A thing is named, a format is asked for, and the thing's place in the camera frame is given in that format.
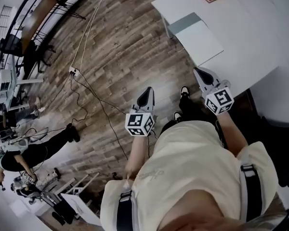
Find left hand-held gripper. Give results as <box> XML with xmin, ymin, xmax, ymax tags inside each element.
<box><xmin>125</xmin><ymin>87</ymin><xmax>158</xmax><ymax>136</ymax></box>

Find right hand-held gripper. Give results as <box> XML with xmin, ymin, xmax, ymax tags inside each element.
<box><xmin>194</xmin><ymin>67</ymin><xmax>235</xmax><ymax>116</ymax></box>

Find person's right forearm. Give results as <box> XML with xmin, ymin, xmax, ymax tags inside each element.
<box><xmin>216</xmin><ymin>111</ymin><xmax>249</xmax><ymax>157</ymax></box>

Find person's left forearm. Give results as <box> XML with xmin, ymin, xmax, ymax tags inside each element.
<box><xmin>124</xmin><ymin>134</ymin><xmax>152</xmax><ymax>180</ymax></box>

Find person's right sneaker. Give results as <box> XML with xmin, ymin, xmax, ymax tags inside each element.
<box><xmin>180</xmin><ymin>85</ymin><xmax>190</xmax><ymax>100</ymax></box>

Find person's sneaker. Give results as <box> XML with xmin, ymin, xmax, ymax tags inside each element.
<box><xmin>180</xmin><ymin>85</ymin><xmax>190</xmax><ymax>100</ymax></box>
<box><xmin>173</xmin><ymin>111</ymin><xmax>184</xmax><ymax>124</ymax></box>

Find person's black trousers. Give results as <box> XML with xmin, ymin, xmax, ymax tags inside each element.
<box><xmin>160</xmin><ymin>94</ymin><xmax>221</xmax><ymax>136</ymax></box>

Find person's left sneaker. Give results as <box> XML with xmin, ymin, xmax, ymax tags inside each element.
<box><xmin>173</xmin><ymin>111</ymin><xmax>184</xmax><ymax>124</ymax></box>

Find white power strip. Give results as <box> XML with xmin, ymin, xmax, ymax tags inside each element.
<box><xmin>69</xmin><ymin>66</ymin><xmax>82</xmax><ymax>78</ymax></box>

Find cream t-shirt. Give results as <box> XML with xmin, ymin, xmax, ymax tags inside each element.
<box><xmin>100</xmin><ymin>120</ymin><xmax>279</xmax><ymax>231</ymax></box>

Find black office chair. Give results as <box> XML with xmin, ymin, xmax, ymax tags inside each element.
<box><xmin>249</xmin><ymin>114</ymin><xmax>289</xmax><ymax>189</ymax></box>

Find person's face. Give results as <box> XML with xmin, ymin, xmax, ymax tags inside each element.
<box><xmin>158</xmin><ymin>189</ymin><xmax>246</xmax><ymax>231</ymax></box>

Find white panel board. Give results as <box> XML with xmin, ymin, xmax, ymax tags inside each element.
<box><xmin>60</xmin><ymin>192</ymin><xmax>102</xmax><ymax>227</ymax></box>

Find brown wooden table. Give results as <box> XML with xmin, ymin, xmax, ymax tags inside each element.
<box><xmin>21</xmin><ymin>0</ymin><xmax>58</xmax><ymax>54</ymax></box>

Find white standing desk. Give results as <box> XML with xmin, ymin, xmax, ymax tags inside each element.
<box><xmin>0</xmin><ymin>54</ymin><xmax>44</xmax><ymax>112</ymax></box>

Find small black chair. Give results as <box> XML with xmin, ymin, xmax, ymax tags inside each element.
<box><xmin>0</xmin><ymin>34</ymin><xmax>24</xmax><ymax>57</ymax></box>

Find black metal railing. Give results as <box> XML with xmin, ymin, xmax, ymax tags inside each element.
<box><xmin>0</xmin><ymin>0</ymin><xmax>99</xmax><ymax>110</ymax></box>

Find black cable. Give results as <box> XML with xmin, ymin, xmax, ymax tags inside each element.
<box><xmin>14</xmin><ymin>75</ymin><xmax>90</xmax><ymax>141</ymax></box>
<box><xmin>73</xmin><ymin>75</ymin><xmax>130</xmax><ymax>161</ymax></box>

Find white cable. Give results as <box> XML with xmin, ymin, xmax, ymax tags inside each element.
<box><xmin>71</xmin><ymin>0</ymin><xmax>113</xmax><ymax>69</ymax></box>
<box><xmin>79</xmin><ymin>13</ymin><xmax>97</xmax><ymax>69</ymax></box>

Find black shoulder strap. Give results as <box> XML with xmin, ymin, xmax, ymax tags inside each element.
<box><xmin>239</xmin><ymin>163</ymin><xmax>263</xmax><ymax>223</ymax></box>
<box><xmin>117</xmin><ymin>190</ymin><xmax>135</xmax><ymax>231</ymax></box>

